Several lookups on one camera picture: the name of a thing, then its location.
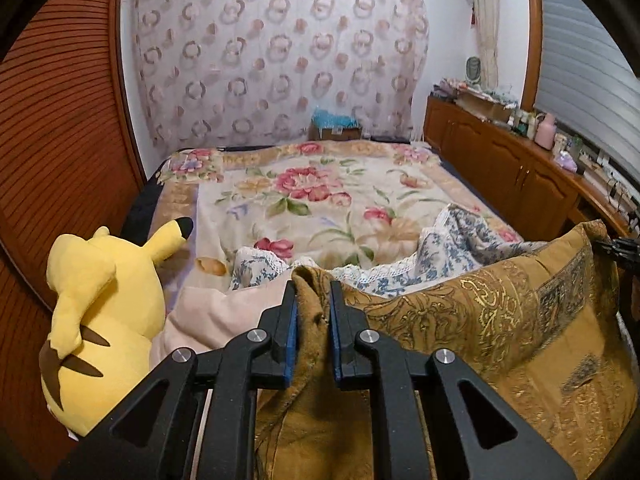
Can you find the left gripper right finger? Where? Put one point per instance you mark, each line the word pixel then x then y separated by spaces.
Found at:
pixel 432 416

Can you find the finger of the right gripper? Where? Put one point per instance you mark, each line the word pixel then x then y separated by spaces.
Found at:
pixel 619 250

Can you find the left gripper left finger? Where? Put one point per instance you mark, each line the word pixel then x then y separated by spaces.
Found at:
pixel 194 415

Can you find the gold patterned garment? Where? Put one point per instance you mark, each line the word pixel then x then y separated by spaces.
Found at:
pixel 517 370

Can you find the long wooden sideboard cabinet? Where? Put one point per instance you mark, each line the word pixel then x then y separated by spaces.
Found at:
pixel 515 176

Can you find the lilac pouch on sideboard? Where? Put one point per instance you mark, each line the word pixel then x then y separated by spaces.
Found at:
pixel 565 161

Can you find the pink thermos bottle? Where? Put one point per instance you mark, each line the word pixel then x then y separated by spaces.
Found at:
pixel 545 131

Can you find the yellow Pikachu plush toy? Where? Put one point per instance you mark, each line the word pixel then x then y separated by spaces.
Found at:
pixel 109 307

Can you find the grey window blind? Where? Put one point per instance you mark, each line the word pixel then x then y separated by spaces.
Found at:
pixel 586 83

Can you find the cardboard box on sideboard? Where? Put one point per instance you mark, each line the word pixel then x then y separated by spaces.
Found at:
pixel 486 109

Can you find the small grey desk fan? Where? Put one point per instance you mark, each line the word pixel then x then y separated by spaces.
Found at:
pixel 473 70

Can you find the floral bed blanket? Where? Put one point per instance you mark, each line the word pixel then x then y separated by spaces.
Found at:
pixel 384 218

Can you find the cream lace side curtain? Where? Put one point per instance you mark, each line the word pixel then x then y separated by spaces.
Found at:
pixel 487 26

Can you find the brown box with teal cloth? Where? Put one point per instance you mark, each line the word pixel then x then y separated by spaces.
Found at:
pixel 326 126

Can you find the pink circle patterned curtain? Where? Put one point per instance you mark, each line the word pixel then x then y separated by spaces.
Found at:
pixel 235 73

